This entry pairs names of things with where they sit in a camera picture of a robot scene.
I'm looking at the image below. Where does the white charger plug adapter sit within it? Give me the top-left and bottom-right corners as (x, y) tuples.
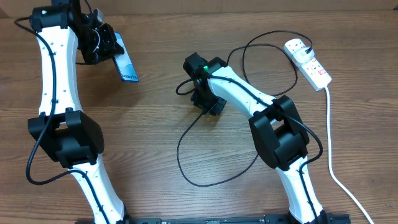
(293, 47), (315, 67)

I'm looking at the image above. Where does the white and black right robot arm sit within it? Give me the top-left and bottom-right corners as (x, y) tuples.
(183, 53), (324, 223)

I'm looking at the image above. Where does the white power strip cord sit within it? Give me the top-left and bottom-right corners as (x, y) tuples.
(323, 86), (376, 224)

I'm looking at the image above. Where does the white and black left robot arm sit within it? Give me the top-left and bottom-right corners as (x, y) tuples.
(27, 1), (137, 223)

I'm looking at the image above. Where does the white power strip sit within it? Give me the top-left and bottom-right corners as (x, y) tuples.
(284, 39), (331, 91)

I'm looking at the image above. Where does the blue Galaxy smartphone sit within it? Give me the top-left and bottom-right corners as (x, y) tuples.
(114, 32), (139, 83)

